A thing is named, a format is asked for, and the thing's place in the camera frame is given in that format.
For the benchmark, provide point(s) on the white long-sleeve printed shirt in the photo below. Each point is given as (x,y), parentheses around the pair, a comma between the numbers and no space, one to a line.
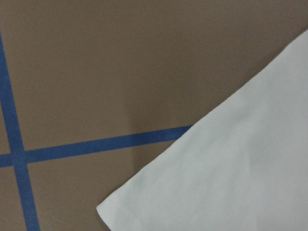
(242,167)

